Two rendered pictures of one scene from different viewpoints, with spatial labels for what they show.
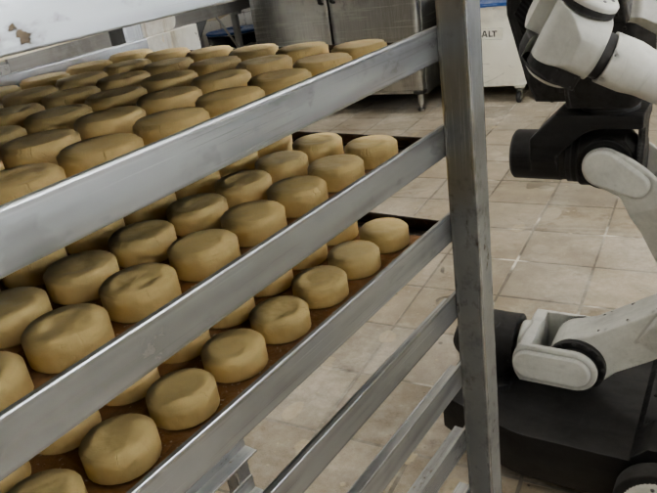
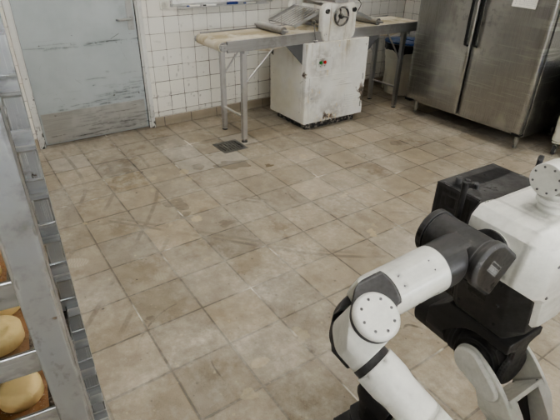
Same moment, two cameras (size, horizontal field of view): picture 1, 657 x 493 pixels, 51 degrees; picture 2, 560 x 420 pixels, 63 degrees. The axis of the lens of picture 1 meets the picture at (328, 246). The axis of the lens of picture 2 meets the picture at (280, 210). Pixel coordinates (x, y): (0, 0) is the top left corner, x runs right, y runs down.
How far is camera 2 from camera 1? 0.73 m
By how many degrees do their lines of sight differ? 22
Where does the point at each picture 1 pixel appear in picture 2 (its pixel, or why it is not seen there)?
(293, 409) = (261, 362)
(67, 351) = not seen: outside the picture
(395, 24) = (516, 78)
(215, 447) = not seen: outside the picture
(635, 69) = (379, 395)
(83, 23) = not seen: outside the picture
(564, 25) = (344, 327)
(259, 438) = (229, 372)
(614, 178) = (472, 375)
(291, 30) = (438, 57)
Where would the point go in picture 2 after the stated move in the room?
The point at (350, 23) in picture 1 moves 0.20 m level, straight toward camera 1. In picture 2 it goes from (482, 67) to (479, 71)
